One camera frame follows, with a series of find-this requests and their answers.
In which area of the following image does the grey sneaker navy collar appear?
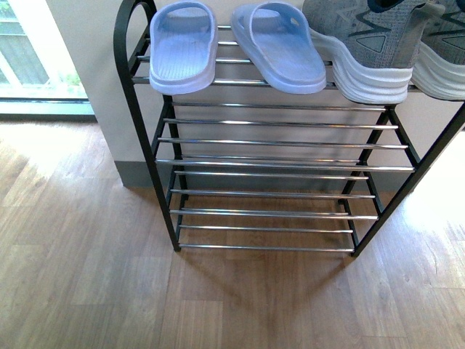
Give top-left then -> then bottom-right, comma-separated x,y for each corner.
302,1 -> 445,105

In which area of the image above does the grey sneaker white sole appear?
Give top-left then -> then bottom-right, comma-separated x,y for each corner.
412,1 -> 464,101

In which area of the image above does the black metal shoe rack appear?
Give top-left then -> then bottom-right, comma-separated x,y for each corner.
113,1 -> 464,256

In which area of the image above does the light blue slipper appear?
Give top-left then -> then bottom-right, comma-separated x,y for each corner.
230,1 -> 326,95
149,1 -> 218,95

